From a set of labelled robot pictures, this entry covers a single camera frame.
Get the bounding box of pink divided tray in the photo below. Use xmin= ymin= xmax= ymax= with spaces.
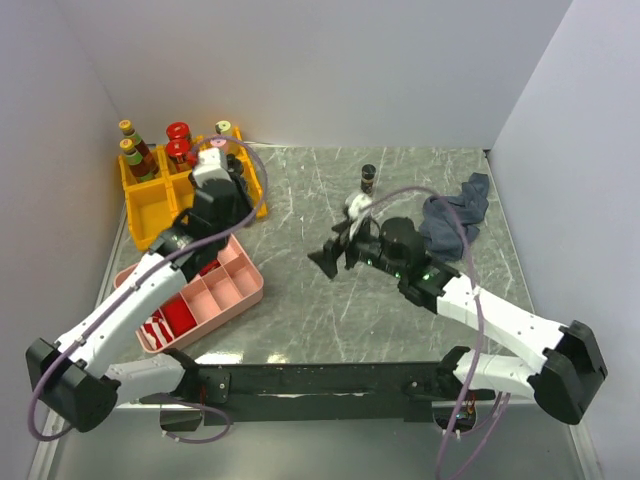
xmin=135 ymin=236 xmax=264 ymax=354

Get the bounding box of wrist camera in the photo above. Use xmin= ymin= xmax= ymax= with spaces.
xmin=345 ymin=192 xmax=373 ymax=240
xmin=191 ymin=147 xmax=231 ymax=188

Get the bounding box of blue grey cloth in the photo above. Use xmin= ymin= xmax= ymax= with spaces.
xmin=418 ymin=173 xmax=490 ymax=262

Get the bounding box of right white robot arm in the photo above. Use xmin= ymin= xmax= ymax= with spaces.
xmin=308 ymin=217 xmax=608 ymax=425

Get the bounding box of red-lid chili jar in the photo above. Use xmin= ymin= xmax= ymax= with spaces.
xmin=166 ymin=121 xmax=193 ymax=144
xmin=165 ymin=138 xmax=192 ymax=172

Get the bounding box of white-cap seasoning shaker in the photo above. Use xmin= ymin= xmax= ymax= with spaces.
xmin=215 ymin=120 xmax=234 ymax=136

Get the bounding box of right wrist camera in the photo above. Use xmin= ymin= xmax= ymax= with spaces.
xmin=345 ymin=192 xmax=373 ymax=240

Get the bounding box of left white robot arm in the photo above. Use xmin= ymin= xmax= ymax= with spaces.
xmin=26 ymin=170 xmax=256 ymax=432

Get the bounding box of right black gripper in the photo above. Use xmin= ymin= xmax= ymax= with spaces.
xmin=307 ymin=213 xmax=405 ymax=279

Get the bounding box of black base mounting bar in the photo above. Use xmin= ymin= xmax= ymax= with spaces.
xmin=142 ymin=361 xmax=462 ymax=423

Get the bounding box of small black-cap spice jar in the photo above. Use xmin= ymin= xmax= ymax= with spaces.
xmin=360 ymin=164 xmax=376 ymax=196

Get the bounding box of black-top white salt grinder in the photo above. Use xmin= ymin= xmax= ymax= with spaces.
xmin=226 ymin=154 xmax=244 ymax=176

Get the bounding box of green label sauce bottle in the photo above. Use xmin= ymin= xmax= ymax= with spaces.
xmin=119 ymin=138 xmax=155 ymax=183
xmin=119 ymin=119 xmax=159 ymax=175

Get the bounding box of yellow compartment bin organizer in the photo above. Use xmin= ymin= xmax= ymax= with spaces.
xmin=118 ymin=126 xmax=264 ymax=251

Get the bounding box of red white packet in tray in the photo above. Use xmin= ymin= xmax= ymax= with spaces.
xmin=141 ymin=310 xmax=174 ymax=350

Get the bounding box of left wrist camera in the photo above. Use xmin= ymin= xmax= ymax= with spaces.
xmin=191 ymin=147 xmax=231 ymax=188

